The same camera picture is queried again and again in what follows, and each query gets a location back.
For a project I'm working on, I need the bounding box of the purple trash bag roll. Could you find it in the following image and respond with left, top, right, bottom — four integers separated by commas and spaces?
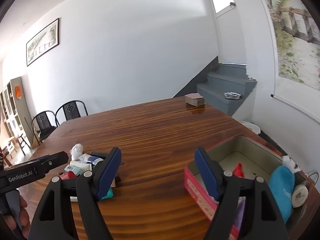
234, 197, 246, 230

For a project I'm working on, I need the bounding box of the teal Curel drawstring pouch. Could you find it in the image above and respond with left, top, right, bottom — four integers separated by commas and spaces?
268, 155, 301, 223

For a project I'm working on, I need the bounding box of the small red box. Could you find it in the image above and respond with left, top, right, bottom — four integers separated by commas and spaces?
59, 171, 76, 180

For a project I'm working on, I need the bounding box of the white bandage roll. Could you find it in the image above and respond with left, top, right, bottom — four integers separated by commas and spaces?
291, 184, 309, 208

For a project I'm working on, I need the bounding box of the mint green small box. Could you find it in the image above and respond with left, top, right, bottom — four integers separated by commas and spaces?
64, 165, 83, 177

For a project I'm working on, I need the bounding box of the teal floss box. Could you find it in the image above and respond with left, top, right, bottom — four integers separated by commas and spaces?
102, 188, 114, 200

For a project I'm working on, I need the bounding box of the red white snack packet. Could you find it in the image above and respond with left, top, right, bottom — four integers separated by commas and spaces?
233, 163, 245, 178

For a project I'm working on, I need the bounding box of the person's left hand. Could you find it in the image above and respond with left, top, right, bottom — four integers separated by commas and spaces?
1, 190, 30, 239

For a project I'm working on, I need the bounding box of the wooden chair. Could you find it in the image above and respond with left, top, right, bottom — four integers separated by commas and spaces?
1, 133, 31, 167

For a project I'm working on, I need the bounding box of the straw broom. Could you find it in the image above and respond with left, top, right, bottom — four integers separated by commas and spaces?
24, 118, 41, 149

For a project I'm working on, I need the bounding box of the beige storage cabinet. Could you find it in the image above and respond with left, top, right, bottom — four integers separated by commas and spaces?
1, 77, 32, 148

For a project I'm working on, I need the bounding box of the black metal chair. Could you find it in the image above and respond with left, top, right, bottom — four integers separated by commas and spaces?
55, 100, 88, 126
31, 111, 57, 145

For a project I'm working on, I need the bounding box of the red storage box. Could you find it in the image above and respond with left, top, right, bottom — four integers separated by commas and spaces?
184, 136, 319, 239

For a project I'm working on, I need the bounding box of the blue white cream tube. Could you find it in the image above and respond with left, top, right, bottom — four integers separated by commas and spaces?
77, 153, 104, 166

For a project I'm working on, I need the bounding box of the white crumpled plastic bag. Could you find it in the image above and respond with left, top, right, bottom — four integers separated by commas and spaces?
69, 144, 84, 160

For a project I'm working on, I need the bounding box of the black flat case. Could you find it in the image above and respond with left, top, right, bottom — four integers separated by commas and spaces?
90, 151, 108, 159

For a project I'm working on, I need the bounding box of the white plastic bucket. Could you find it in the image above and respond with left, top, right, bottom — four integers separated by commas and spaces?
240, 121, 261, 135

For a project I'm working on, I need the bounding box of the foil tray on stairs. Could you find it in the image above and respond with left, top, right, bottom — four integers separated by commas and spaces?
224, 92, 241, 100

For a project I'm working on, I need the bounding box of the card deck on table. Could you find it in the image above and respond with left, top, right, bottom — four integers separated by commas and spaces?
184, 93, 205, 107

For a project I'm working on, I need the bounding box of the grey staircase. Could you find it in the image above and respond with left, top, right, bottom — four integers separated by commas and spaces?
175, 57, 257, 116

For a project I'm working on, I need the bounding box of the hanging scroll painting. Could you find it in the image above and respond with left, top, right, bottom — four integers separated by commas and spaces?
261, 0, 319, 122

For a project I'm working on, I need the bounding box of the framed wall painting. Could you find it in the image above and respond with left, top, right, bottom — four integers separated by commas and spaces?
26, 18, 60, 67

